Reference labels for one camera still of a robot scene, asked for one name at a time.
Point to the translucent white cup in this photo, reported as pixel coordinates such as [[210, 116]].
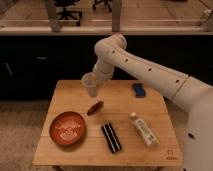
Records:
[[90, 84]]

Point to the orange ceramic bowl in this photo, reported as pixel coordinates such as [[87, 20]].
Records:
[[67, 128]]

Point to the brown oblong object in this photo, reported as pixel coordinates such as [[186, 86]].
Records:
[[95, 107]]

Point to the grey metal post left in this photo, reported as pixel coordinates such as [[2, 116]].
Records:
[[52, 15]]

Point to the grey metal post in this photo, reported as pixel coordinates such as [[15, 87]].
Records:
[[205, 22], [52, 15], [116, 12]]

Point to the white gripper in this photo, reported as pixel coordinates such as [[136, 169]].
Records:
[[103, 72]]

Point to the black striped case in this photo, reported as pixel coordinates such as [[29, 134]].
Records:
[[111, 138]]

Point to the wooden table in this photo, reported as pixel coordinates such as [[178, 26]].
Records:
[[119, 102]]

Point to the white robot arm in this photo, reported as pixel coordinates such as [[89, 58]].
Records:
[[187, 92]]

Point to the clear plastic bottle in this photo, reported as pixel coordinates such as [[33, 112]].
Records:
[[147, 135]]

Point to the grey metal post right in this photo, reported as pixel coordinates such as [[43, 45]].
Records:
[[205, 22]]

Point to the blue sponge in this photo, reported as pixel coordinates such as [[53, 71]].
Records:
[[139, 90]]

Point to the grey metal post middle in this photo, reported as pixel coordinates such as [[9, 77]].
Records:
[[116, 12]]

